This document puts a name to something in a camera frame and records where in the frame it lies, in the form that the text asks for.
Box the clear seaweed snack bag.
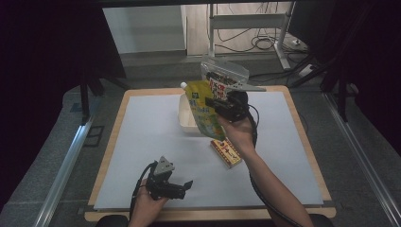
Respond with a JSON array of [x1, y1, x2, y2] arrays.
[[200, 56, 251, 102]]

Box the right hand-held gripper cable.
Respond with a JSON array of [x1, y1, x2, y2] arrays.
[[246, 103, 305, 227]]

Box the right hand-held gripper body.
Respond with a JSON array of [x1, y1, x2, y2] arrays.
[[214, 82, 268, 123]]

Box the black metal stand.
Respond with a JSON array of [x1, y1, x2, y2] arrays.
[[78, 71, 106, 126], [321, 61, 352, 123]]

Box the white table mat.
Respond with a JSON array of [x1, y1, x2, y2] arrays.
[[94, 91, 325, 211]]

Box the left hand-held gripper cable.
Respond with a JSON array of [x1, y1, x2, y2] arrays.
[[128, 160, 159, 222]]

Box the white power strip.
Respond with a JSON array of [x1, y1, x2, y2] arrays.
[[297, 63, 317, 79]]

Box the white plastic bin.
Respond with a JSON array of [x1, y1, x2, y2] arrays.
[[178, 92, 221, 137]]

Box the aluminium floor rail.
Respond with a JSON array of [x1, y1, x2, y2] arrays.
[[32, 115, 95, 227], [323, 92, 401, 227]]

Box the white wall panel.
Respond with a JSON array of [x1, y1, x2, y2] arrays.
[[102, 5, 187, 55]]

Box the person's right leg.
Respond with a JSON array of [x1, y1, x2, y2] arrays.
[[309, 214, 336, 227]]

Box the black floor cables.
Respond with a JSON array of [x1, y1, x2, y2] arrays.
[[216, 2, 315, 87]]

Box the person's right hand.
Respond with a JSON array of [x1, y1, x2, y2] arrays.
[[217, 113, 257, 156]]

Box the person's left leg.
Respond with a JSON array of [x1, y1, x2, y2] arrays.
[[95, 214, 131, 227]]

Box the yellow green spout pouch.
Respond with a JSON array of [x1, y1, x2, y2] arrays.
[[180, 79, 228, 142]]

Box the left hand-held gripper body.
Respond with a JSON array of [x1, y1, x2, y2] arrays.
[[146, 155, 187, 201]]

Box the white metal desk frame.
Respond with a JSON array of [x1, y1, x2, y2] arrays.
[[206, 1, 296, 74]]

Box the hand-held gripper cable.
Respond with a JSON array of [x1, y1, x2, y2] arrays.
[[246, 103, 305, 227], [128, 160, 159, 222]]

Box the black curtain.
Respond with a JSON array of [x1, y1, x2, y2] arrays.
[[310, 0, 401, 156], [0, 0, 128, 211]]

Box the yellow red small box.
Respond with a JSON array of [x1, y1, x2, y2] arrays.
[[209, 137, 243, 170]]

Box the person's left hand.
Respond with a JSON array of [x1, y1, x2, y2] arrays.
[[130, 179, 168, 225]]

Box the person's leg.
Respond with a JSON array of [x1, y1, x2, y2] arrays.
[[95, 214, 131, 227], [309, 214, 336, 227]]

